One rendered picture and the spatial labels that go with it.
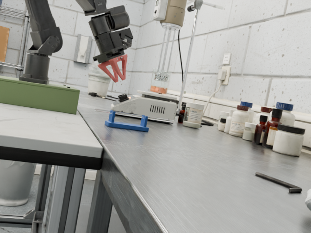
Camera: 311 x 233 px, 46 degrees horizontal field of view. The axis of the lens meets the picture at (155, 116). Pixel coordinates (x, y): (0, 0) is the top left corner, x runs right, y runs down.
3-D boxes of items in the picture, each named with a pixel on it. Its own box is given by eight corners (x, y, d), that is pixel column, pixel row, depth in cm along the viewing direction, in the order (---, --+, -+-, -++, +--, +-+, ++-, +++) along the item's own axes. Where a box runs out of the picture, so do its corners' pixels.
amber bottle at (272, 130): (258, 145, 103) (266, 106, 102) (270, 146, 105) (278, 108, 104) (269, 148, 99) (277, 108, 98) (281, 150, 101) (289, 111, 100)
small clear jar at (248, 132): (246, 138, 115) (250, 122, 115) (259, 142, 112) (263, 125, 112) (239, 138, 112) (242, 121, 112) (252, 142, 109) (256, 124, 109)
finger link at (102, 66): (119, 80, 123) (108, 53, 121) (133, 76, 118) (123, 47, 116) (104, 86, 118) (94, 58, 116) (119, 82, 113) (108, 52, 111)
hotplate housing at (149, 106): (111, 114, 114) (115, 88, 113) (109, 111, 126) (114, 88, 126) (180, 126, 117) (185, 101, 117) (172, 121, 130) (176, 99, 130)
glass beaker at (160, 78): (162, 95, 126) (166, 70, 126) (170, 97, 120) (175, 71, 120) (143, 92, 123) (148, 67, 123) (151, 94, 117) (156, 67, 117)
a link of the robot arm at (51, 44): (47, 37, 110) (29, 33, 106) (60, 36, 103) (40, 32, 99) (45, 58, 110) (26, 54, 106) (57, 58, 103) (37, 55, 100)
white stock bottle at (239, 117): (227, 133, 123) (233, 104, 122) (244, 136, 123) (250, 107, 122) (229, 135, 117) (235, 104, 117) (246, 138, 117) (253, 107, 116)
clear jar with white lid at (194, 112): (179, 124, 124) (184, 101, 123) (196, 127, 125) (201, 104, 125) (185, 126, 118) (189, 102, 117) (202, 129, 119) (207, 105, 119)
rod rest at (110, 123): (108, 126, 83) (110, 111, 82) (104, 124, 86) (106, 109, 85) (148, 132, 87) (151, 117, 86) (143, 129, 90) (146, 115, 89)
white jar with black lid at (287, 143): (289, 156, 90) (295, 127, 89) (266, 149, 95) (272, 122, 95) (305, 157, 94) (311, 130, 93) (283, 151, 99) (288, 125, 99)
